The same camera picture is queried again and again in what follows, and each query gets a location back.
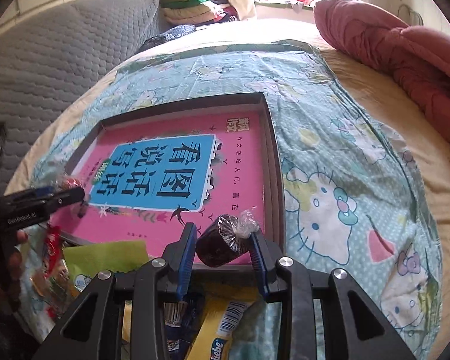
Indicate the pink and blue book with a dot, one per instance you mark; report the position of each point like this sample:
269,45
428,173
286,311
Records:
146,180

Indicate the green snack packet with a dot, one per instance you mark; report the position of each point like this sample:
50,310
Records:
86,261

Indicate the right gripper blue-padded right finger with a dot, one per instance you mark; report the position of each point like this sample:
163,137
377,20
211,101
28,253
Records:
353,326

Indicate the clear red candy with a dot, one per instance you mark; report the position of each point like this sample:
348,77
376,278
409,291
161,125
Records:
66,182

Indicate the dark round candy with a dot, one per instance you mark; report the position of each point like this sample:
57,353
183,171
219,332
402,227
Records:
226,239

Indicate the yellow snack packet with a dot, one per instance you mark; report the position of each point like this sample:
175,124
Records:
224,309

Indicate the red quilted comforter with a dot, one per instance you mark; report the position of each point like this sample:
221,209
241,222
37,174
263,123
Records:
417,57

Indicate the red cartoon snack packet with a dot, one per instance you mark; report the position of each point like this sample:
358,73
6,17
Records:
52,250

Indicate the Hello Kitty teal blanket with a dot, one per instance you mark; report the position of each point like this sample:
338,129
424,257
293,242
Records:
353,193

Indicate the person's left hand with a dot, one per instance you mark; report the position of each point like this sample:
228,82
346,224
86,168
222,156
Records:
11,261

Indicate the clear yellow cake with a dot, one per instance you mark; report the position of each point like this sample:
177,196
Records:
54,288

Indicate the dark patterned pillow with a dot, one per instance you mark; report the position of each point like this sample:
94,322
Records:
169,35

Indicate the blue cookie packet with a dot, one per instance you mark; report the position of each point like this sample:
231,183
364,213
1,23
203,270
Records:
179,319

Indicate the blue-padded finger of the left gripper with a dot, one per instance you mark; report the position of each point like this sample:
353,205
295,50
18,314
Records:
29,196
52,200

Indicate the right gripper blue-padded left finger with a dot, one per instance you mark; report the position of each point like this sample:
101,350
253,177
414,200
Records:
91,327

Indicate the grey quilted headboard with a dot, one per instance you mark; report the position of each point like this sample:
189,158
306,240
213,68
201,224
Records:
51,59

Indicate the stack of folded clothes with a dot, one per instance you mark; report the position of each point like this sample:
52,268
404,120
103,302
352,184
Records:
198,12

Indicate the dark shallow cardboard tray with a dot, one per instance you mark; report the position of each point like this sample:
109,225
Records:
273,226

